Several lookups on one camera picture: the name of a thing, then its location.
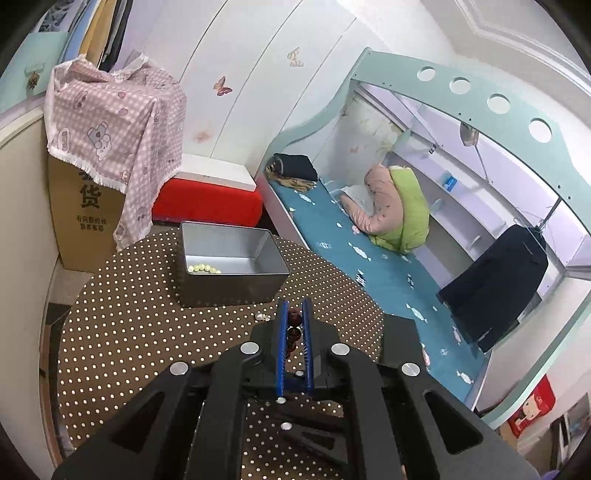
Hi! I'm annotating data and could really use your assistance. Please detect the dark hanging jacket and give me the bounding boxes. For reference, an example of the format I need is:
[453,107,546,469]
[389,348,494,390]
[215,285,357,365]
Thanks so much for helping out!
[437,224,550,354]

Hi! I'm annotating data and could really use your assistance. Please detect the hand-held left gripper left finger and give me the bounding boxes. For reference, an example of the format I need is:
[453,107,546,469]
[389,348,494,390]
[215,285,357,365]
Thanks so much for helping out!
[52,300,290,480]

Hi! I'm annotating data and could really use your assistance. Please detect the pink checked cloth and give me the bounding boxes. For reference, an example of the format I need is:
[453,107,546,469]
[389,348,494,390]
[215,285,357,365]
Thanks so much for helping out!
[44,52,188,253]

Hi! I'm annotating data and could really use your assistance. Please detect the teal bunk bed frame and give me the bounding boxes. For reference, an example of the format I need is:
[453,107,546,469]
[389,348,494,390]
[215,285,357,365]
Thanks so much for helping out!
[255,46,591,433]

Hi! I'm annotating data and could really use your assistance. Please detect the red cushioned bench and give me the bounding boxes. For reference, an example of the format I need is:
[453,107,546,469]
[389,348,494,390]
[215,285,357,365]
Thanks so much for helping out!
[151,177,264,228]

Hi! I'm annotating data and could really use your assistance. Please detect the grey metal tin box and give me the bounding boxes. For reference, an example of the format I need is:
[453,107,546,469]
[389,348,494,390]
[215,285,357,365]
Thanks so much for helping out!
[178,221,291,308]

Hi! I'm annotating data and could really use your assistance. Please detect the white wardrobe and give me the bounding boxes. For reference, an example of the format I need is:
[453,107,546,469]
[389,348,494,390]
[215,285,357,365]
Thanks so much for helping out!
[151,0,362,172]

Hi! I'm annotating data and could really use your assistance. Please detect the brown cardboard box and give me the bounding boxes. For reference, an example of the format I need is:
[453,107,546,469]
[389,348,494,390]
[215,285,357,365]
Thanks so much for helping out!
[48,154,128,272]

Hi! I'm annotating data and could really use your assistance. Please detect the red printed carton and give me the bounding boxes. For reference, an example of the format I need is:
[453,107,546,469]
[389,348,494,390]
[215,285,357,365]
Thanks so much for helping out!
[507,374,557,439]

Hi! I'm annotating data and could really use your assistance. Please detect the hanging clothes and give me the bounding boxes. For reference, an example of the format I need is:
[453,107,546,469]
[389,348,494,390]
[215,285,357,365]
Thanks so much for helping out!
[69,0,136,73]

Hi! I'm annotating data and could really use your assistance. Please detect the dark red bead bracelet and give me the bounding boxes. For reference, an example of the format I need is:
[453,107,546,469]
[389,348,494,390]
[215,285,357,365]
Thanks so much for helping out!
[286,310,304,359]

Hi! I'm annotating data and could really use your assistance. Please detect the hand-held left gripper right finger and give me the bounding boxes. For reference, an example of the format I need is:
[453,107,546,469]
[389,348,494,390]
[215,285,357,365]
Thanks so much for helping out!
[302,298,542,480]

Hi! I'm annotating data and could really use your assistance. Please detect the brown polka dot tablecloth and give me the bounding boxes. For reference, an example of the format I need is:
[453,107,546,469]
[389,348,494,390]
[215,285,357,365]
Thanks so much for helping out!
[57,228,387,480]

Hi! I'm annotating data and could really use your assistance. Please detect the pink and green quilt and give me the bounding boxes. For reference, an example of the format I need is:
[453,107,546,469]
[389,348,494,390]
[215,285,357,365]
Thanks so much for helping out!
[339,163,431,256]

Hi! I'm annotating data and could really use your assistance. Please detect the dark folded clothes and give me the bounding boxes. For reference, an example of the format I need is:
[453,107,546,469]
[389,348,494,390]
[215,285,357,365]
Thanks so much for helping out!
[270,152,320,184]

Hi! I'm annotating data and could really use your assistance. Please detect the white board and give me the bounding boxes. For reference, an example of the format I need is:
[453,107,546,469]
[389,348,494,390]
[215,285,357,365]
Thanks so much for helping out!
[172,153,258,193]

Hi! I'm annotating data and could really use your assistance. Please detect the blue printed bed sheet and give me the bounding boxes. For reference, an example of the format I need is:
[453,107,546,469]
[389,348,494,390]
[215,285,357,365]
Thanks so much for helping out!
[270,177,491,409]

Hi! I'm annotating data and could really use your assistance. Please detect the tan scarf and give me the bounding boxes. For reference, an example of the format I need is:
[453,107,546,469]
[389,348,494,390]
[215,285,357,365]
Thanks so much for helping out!
[265,168,317,195]

